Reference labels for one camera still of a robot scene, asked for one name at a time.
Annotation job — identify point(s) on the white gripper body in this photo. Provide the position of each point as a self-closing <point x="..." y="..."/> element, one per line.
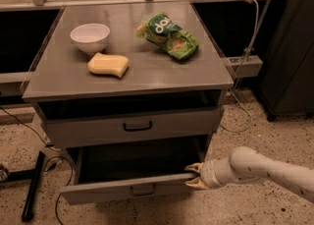
<point x="207" y="174"/>

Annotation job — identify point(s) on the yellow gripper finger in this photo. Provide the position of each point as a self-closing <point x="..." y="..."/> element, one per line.
<point x="195" y="167"/>
<point x="196" y="183"/>

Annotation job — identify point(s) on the grey drawer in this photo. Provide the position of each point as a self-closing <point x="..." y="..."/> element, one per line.
<point x="134" y="169"/>
<point x="142" y="126"/>

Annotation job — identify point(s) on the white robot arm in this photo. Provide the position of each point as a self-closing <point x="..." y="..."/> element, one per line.
<point x="245" y="165"/>

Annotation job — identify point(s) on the grey drawer cabinet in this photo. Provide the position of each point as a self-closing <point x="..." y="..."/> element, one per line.
<point x="61" y="87"/>

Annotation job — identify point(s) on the grey top drawer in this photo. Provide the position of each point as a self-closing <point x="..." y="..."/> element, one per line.
<point x="142" y="126"/>

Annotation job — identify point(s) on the dark cabinet at right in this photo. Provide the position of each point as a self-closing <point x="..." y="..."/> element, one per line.
<point x="286" y="82"/>

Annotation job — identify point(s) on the yellow sponge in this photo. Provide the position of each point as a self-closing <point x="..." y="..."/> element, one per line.
<point x="105" y="64"/>

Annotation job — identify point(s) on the green chip bag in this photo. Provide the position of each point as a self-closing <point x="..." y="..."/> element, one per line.
<point x="171" y="38"/>

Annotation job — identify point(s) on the black floor stand bar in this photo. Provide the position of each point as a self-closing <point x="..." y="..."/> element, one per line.
<point x="33" y="175"/>

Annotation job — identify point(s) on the white bowl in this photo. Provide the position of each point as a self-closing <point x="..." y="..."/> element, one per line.
<point x="90" y="38"/>

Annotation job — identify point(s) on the grey metal bracket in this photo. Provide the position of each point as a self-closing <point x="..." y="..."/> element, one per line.
<point x="243" y="68"/>

